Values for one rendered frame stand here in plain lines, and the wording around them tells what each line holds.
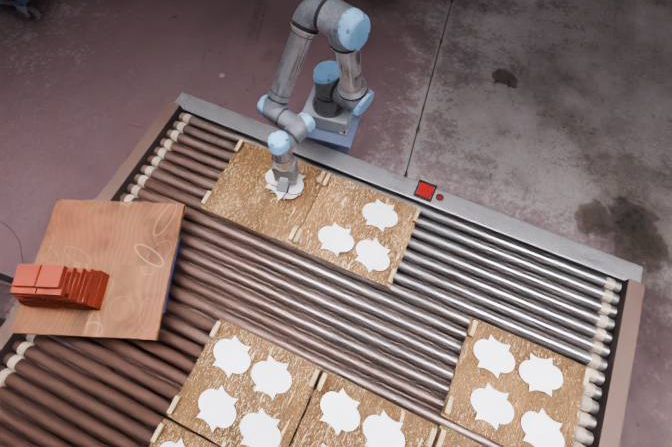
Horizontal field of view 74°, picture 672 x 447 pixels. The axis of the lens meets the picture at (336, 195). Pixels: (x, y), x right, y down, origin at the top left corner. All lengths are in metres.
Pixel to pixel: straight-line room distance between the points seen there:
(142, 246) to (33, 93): 2.40
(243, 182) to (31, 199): 1.89
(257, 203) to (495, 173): 1.75
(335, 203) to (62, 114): 2.45
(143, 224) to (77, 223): 0.25
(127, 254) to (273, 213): 0.55
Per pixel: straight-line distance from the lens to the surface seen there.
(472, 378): 1.72
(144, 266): 1.78
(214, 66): 3.61
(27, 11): 4.45
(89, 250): 1.89
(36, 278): 1.64
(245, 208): 1.86
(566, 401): 1.82
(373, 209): 1.81
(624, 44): 4.16
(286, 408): 1.67
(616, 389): 1.88
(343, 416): 1.65
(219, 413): 1.70
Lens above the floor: 2.60
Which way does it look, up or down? 64 degrees down
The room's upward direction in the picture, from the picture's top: 3 degrees counter-clockwise
